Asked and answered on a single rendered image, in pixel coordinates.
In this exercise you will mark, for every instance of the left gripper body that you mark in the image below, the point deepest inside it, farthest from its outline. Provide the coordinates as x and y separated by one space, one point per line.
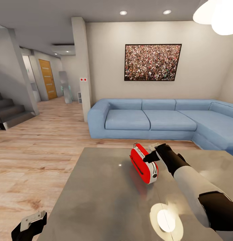
35 228

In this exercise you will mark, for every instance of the stairs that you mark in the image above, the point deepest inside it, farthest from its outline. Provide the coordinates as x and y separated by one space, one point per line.
10 114

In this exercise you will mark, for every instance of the room light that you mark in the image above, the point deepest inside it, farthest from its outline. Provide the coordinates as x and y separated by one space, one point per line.
204 11

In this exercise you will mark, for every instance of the door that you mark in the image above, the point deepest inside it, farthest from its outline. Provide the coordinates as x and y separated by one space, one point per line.
48 79

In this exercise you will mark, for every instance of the radio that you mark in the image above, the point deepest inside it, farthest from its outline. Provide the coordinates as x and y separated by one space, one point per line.
147 171

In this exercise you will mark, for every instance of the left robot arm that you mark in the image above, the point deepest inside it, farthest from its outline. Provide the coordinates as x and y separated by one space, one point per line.
29 227

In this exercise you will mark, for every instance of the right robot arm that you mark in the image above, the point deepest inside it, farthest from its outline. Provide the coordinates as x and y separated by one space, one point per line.
210 205

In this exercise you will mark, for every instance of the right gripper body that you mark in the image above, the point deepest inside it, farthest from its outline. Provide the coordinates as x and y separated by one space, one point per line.
151 158

